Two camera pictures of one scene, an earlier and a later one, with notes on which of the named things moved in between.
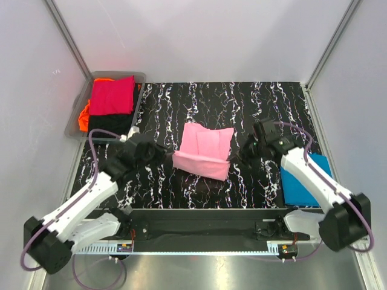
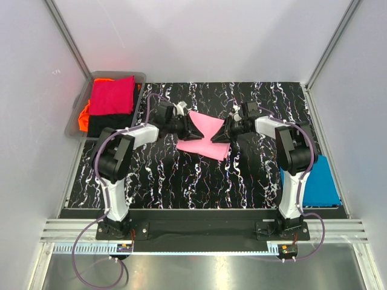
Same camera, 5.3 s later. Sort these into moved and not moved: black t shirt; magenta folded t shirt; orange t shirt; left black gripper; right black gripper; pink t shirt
Moved: right black gripper; left black gripper; pink t shirt
Not moved: orange t shirt; magenta folded t shirt; black t shirt
